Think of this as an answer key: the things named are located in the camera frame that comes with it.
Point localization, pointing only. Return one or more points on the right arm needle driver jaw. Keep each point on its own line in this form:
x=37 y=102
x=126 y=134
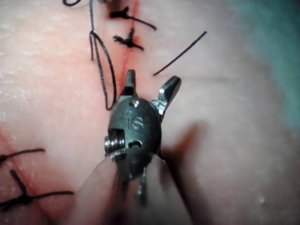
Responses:
x=168 y=91
x=130 y=82

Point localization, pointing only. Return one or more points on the right arm needle driver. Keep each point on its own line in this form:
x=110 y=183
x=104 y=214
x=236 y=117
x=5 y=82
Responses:
x=136 y=131

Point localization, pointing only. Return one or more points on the dark right arm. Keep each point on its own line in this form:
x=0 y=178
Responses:
x=105 y=199

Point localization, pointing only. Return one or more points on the short black thread piece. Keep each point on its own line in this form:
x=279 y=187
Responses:
x=180 y=52

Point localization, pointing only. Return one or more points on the black stitching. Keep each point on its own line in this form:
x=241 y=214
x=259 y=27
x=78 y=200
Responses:
x=23 y=199
x=127 y=39

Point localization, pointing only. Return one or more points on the tissue pad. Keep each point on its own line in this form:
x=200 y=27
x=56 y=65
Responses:
x=47 y=93

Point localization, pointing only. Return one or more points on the blue-green cloth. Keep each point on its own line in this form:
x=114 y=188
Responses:
x=276 y=35

